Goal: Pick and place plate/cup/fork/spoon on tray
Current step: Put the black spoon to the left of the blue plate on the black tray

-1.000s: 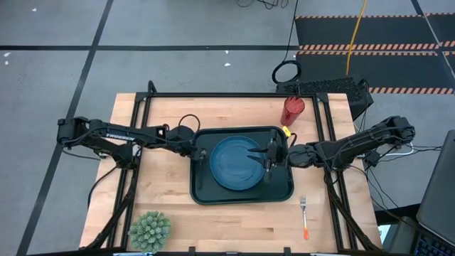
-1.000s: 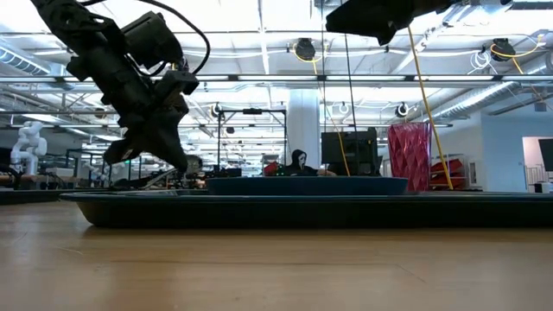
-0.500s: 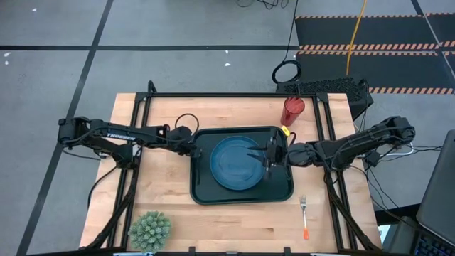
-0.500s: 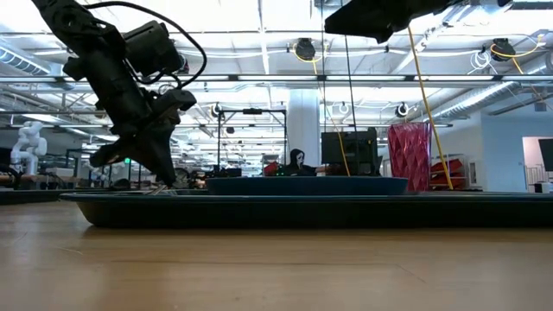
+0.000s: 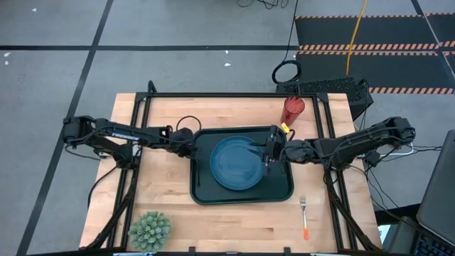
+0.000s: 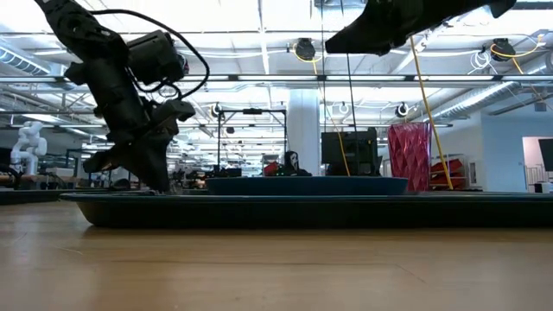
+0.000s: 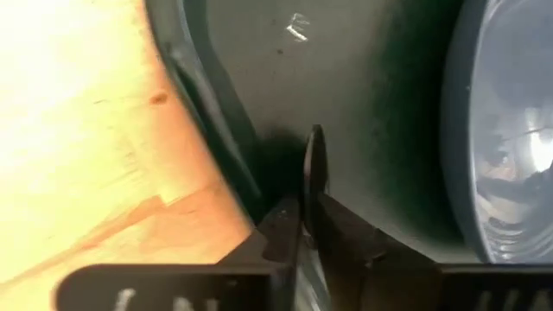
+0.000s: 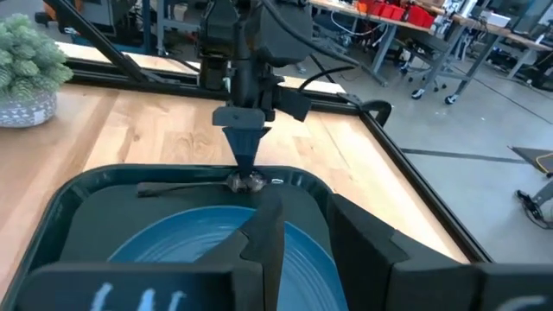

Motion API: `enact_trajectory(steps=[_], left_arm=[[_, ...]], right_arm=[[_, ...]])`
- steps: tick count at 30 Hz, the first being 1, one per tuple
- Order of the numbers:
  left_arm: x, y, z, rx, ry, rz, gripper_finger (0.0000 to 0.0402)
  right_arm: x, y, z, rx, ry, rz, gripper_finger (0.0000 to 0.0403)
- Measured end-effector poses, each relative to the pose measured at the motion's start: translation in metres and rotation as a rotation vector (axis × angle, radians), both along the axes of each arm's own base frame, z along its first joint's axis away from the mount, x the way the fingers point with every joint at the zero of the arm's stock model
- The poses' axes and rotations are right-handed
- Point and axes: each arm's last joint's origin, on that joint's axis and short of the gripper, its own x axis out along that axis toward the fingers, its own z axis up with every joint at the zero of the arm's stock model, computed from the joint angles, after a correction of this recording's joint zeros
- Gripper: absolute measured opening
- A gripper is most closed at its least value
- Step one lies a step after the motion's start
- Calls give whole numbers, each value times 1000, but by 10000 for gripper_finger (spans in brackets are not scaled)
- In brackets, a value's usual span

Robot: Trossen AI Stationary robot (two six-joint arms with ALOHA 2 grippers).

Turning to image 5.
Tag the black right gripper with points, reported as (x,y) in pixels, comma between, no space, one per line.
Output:
(275,144)

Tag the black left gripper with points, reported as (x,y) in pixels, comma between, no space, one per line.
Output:
(183,142)

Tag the blue round plate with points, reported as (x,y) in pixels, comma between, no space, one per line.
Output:
(234,167)

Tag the dark green plastic tray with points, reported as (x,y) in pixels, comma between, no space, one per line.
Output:
(277,188)

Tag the red plastic cup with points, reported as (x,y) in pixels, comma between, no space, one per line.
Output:
(293,110)

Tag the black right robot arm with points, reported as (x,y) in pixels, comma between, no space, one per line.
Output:
(355,142)

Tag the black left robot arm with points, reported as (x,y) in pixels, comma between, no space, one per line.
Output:
(121,136)

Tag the black perforated computer tower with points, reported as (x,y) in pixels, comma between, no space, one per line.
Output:
(327,87)

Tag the green artificial succulent plant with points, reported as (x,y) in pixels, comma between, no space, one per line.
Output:
(149,231)

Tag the black hazard-striped floor mat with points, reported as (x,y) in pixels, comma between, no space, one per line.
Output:
(391,32)

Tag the computer monitor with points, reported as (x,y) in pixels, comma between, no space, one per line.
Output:
(440,192)

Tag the black keyboard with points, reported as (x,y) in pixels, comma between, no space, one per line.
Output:
(432,247)

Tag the black metal table frame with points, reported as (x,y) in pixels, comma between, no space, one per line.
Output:
(231,95)

